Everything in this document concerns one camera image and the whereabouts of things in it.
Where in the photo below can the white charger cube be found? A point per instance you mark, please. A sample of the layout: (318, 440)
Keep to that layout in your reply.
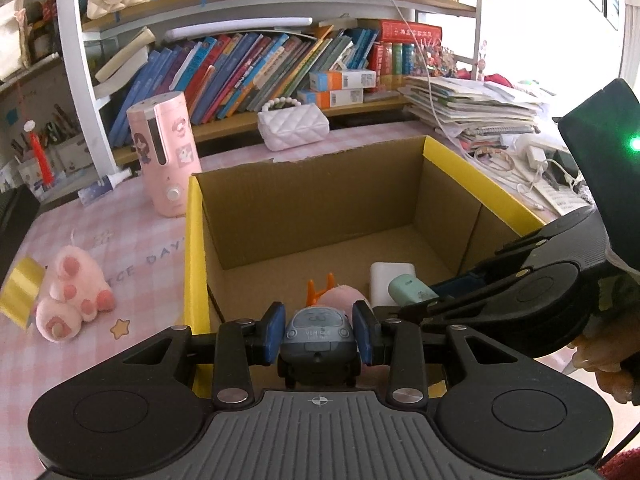
(381, 274)

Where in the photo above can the pink fluffy plush toy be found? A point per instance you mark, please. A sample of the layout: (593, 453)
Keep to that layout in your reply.
(339, 297)

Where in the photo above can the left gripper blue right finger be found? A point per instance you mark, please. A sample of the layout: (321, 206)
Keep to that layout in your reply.
(387, 341)

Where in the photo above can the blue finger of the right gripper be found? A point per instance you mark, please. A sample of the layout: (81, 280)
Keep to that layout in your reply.
(523, 246)
(460, 301)

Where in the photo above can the white quilted handbag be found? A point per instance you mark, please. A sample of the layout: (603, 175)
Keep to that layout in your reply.
(287, 123)

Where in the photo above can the yellow cardboard box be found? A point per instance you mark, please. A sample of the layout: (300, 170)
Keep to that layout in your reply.
(260, 233)

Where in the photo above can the green correction tape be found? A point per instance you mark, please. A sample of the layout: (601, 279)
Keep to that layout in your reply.
(407, 289)

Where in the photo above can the red tassel ornament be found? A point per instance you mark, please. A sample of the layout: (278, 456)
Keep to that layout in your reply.
(39, 153)

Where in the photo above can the white pen holder box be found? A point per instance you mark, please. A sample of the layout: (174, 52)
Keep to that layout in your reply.
(65, 158)

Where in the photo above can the pink pig plush toy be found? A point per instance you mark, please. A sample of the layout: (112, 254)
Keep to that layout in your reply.
(73, 292)

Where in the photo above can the stack of papers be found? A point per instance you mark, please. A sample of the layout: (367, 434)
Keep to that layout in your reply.
(473, 113)

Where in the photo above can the row of leaning books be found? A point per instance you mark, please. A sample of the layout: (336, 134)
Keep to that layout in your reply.
(235, 73)

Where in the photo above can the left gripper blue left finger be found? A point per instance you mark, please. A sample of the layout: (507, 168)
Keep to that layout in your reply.
(258, 340)

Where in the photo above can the gold tape roll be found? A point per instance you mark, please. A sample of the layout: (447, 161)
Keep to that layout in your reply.
(20, 291)

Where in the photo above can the grey toy car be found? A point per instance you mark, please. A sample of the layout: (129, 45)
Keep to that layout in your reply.
(319, 349)

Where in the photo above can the blue spray bottle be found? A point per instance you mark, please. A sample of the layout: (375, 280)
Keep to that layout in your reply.
(103, 186)

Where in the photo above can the pink humidifier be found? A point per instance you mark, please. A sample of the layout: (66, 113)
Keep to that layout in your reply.
(162, 136)

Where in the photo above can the person's right hand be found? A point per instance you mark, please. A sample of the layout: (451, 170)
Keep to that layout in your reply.
(603, 351)

